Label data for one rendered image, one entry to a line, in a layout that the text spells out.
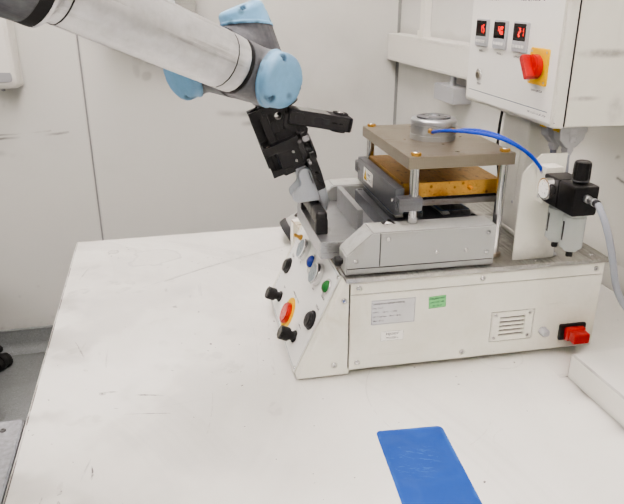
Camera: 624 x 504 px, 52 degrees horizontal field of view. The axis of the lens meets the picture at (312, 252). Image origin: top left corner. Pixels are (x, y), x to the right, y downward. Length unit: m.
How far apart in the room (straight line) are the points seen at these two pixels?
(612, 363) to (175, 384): 0.71
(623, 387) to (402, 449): 0.35
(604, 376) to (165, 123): 1.89
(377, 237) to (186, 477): 0.44
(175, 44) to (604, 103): 0.66
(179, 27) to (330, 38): 1.84
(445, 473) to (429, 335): 0.27
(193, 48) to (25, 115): 1.82
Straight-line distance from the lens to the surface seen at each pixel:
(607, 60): 1.11
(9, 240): 2.72
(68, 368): 1.20
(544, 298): 1.17
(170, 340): 1.23
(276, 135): 1.09
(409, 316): 1.08
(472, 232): 1.07
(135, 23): 0.76
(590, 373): 1.12
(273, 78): 0.87
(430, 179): 1.10
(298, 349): 1.11
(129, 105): 2.54
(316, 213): 1.07
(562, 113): 1.08
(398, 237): 1.02
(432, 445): 0.97
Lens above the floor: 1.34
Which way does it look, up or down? 22 degrees down
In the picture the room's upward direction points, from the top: straight up
